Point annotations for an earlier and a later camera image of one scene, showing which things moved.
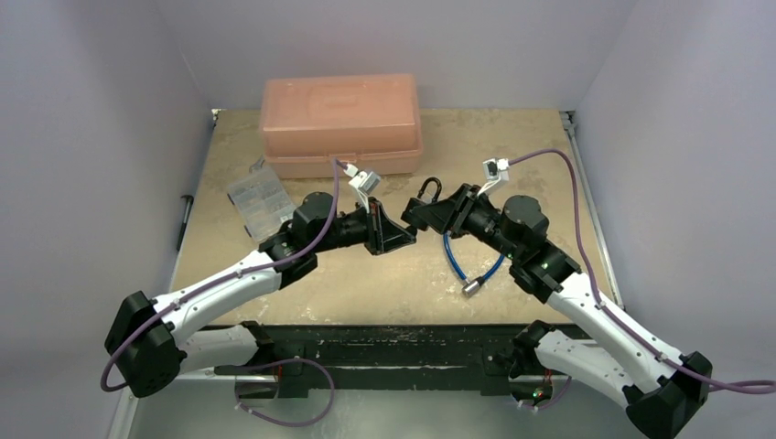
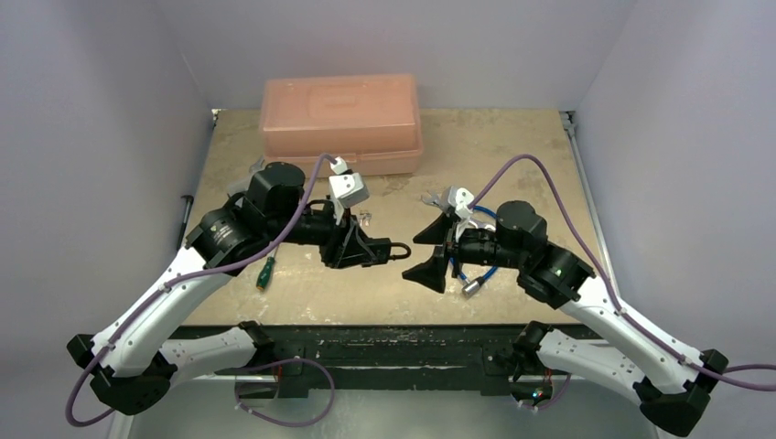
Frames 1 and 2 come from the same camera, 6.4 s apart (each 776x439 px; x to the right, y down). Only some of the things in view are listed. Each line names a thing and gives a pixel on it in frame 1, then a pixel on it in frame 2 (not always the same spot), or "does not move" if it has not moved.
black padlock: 437,190 → 376,251
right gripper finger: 439,215 → 431,272
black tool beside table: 190,200 does not move
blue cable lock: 472,286 does not move
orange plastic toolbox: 371,122 does not move
